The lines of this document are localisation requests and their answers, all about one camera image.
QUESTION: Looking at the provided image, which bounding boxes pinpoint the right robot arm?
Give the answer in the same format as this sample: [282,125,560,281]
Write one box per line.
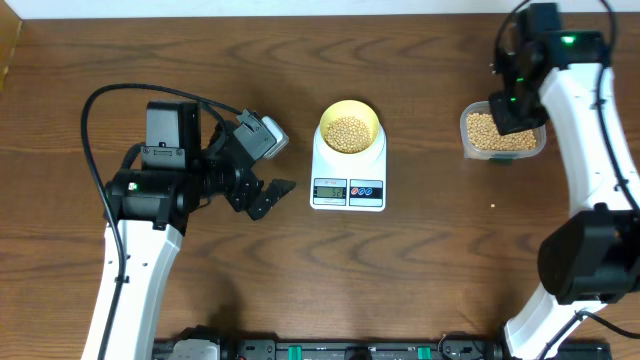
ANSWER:
[489,1,639,359]

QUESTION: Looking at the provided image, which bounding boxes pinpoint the yellow bowl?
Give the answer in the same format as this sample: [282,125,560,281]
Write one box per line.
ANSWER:
[319,100,381,151]

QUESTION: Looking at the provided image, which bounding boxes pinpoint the right black cable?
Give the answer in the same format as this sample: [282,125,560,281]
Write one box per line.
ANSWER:
[492,0,640,360]

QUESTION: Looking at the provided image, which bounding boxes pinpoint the soybeans in bowl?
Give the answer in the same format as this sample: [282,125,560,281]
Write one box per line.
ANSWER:
[325,117,373,154]

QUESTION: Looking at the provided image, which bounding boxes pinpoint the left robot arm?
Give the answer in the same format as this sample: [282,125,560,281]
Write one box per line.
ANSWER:
[82,101,296,359]

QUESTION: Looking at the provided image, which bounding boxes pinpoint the black cable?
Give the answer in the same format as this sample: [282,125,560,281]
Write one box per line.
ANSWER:
[492,0,640,360]
[80,82,244,360]

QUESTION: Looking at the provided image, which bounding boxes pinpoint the soybeans pile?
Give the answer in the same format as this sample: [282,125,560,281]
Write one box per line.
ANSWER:
[466,113,537,151]

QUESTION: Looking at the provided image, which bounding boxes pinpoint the clear plastic container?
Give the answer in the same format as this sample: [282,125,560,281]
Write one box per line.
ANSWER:
[460,101,547,160]

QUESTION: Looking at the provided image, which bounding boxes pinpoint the left black cable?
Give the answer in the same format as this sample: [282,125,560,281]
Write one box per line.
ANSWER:
[80,82,244,360]

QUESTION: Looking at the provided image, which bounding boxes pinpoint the white digital kitchen scale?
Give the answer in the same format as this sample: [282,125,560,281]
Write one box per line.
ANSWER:
[309,127,387,212]

